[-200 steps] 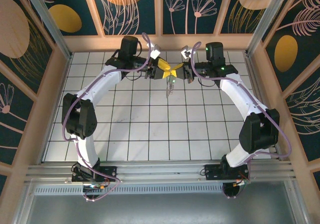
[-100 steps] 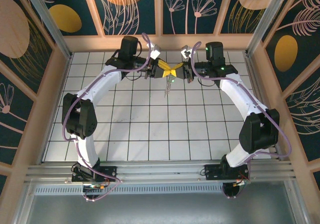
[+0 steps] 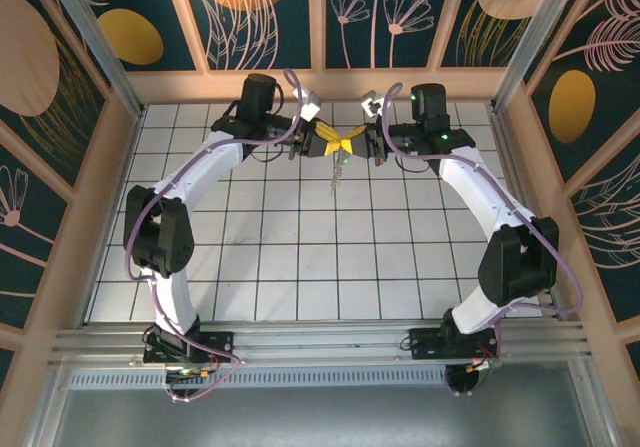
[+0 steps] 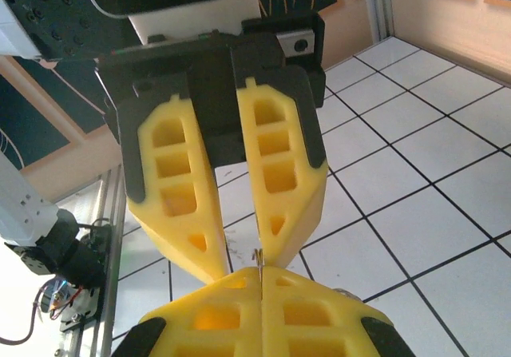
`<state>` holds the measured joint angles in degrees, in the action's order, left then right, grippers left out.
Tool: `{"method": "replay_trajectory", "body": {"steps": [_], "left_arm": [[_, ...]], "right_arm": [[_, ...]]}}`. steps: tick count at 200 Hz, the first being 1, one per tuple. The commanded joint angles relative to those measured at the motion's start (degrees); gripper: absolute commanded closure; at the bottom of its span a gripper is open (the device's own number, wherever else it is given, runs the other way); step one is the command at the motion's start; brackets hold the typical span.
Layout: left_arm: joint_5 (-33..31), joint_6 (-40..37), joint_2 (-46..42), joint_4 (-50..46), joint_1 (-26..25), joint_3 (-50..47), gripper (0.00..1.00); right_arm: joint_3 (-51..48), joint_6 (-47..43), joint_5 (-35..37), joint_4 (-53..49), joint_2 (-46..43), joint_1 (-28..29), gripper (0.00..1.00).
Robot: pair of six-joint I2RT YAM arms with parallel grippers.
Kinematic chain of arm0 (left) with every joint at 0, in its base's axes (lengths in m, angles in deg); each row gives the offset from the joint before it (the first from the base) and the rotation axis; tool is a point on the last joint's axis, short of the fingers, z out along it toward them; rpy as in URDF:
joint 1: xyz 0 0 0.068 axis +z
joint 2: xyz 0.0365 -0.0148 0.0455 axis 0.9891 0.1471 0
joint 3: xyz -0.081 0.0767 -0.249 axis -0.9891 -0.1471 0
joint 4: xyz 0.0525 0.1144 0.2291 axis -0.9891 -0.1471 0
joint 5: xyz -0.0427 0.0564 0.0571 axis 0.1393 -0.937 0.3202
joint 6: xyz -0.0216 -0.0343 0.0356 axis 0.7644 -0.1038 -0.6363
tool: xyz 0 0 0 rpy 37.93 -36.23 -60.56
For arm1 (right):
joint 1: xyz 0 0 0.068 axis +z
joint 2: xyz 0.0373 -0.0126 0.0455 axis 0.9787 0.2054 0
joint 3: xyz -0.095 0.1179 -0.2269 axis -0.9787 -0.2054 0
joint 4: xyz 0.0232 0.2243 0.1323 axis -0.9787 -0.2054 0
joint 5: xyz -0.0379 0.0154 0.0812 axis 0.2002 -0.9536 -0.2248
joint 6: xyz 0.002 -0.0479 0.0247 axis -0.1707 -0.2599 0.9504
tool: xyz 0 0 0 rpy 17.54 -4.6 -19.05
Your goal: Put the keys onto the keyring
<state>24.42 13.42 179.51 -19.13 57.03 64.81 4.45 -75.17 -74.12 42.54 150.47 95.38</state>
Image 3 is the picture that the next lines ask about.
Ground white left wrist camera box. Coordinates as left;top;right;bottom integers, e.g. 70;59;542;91
294;86;324;122

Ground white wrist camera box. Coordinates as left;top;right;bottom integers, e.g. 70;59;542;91
294;86;324;122
360;89;389;118

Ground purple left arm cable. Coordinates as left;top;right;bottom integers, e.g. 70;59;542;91
122;67;309;404

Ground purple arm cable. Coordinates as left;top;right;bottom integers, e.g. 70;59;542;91
380;81;585;358
122;67;309;404

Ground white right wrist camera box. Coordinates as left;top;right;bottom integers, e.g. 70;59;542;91
360;89;389;118

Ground aluminium side rail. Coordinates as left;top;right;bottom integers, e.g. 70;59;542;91
78;109;146;328
487;106;566;321

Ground aluminium corner post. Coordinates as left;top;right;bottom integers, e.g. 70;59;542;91
490;0;586;116
40;0;147;119

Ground long aluminium base rail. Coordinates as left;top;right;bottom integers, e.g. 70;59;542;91
48;318;594;368

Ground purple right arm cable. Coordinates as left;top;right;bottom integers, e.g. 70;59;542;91
380;81;585;358

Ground grey slotted cable duct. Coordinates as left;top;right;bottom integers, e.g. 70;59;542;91
67;368;449;391

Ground controller board with wires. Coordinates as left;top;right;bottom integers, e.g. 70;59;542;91
164;364;221;383
443;359;501;398

